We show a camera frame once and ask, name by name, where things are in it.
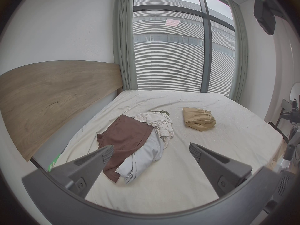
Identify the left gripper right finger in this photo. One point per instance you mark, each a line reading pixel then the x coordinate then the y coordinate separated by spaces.
pixel 211 167

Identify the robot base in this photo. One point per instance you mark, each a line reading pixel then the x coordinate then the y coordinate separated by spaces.
pixel 284 184

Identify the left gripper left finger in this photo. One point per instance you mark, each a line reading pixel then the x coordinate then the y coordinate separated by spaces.
pixel 91 166

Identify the green garment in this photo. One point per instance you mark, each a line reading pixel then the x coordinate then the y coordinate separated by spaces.
pixel 161 112

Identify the cream garment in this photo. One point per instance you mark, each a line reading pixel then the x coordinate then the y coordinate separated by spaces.
pixel 161 125

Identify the bed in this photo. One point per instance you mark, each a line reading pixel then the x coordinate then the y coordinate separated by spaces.
pixel 211 153

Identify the brown garment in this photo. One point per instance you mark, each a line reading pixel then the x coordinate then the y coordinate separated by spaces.
pixel 126 135

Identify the grey-green curtain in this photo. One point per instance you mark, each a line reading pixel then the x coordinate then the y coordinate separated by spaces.
pixel 124 43
pixel 239 55

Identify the pale grey garment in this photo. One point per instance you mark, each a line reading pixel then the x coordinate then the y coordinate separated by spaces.
pixel 143 158

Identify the green printed packet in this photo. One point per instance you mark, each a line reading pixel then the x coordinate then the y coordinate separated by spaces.
pixel 54 163

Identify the tan shorts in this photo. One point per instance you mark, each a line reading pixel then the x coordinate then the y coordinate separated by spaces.
pixel 198 118

